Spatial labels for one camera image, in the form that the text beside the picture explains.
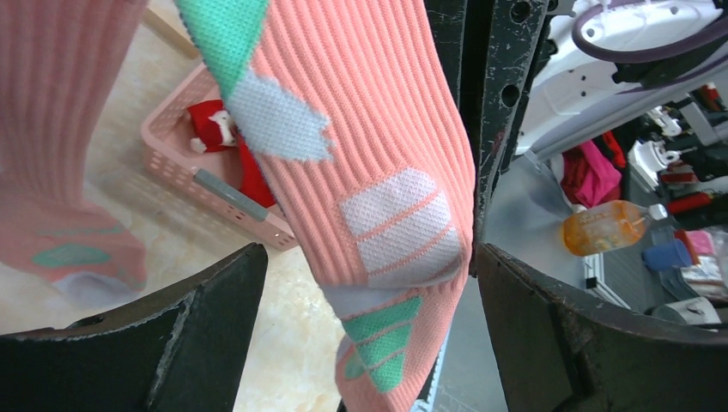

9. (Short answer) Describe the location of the pink plastic basket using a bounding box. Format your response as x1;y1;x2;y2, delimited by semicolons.
141;64;298;251

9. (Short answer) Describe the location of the blue cup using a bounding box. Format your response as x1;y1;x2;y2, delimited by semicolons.
641;239;693;271

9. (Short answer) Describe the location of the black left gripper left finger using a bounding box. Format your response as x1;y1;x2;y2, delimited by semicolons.
1;243;268;411

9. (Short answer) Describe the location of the orange drink bottle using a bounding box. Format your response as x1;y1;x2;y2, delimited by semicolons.
561;200;669;257

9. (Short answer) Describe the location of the wooden drying rack frame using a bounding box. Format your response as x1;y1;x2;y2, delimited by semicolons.
143;3;199;59

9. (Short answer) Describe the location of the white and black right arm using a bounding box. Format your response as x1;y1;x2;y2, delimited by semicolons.
425;1;727;243

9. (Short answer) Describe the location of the red santa sock front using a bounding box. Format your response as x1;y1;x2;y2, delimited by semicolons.
186;100;276;208

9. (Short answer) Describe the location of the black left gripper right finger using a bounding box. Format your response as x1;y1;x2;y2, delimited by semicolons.
476;245;727;411

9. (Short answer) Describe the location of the magenta cloth outside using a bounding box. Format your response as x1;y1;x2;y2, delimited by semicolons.
559;141;622;209

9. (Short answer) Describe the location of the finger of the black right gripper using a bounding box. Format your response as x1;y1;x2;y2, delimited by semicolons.
424;0;468;109
474;1;549;239

